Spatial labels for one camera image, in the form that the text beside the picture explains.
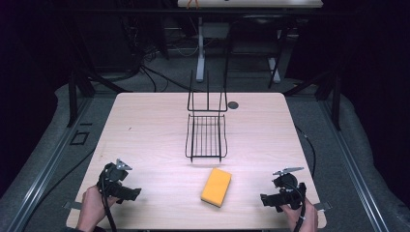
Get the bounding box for person's left hand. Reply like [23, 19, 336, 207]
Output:
[76, 185, 120, 231]

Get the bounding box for black floor cables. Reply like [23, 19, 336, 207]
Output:
[96, 47, 202, 95]

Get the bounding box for metal floor rail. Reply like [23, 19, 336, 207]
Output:
[318, 99, 392, 232]
[5, 96, 95, 232]

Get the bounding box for black wire rack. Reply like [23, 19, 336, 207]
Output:
[185, 69, 229, 163]

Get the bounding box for white desk with white legs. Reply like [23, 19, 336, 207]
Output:
[177, 0, 324, 83]

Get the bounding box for right hand-held gripper cable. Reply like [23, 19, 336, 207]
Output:
[283, 182, 308, 232]

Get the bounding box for black frame post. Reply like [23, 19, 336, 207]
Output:
[331, 72, 342, 131]
[66, 71, 79, 129]

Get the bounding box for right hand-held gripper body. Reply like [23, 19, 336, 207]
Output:
[272, 166, 308, 211]

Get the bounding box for black cable beside table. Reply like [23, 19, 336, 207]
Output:
[294, 125, 317, 179]

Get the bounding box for person's right hand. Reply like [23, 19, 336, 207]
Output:
[279, 197, 319, 232]

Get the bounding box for left hand-held gripper cable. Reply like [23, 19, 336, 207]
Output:
[100, 175, 118, 232]

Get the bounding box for orange sponge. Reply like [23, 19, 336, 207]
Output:
[200, 167, 233, 209]

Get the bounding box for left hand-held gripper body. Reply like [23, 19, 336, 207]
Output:
[97, 158, 133, 198]

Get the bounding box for hand-held gripper cable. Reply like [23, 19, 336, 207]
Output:
[283, 182, 308, 232]
[100, 175, 118, 232]

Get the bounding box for grey table edge bracket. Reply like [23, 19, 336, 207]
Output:
[62, 200, 83, 211]
[313, 201, 334, 213]

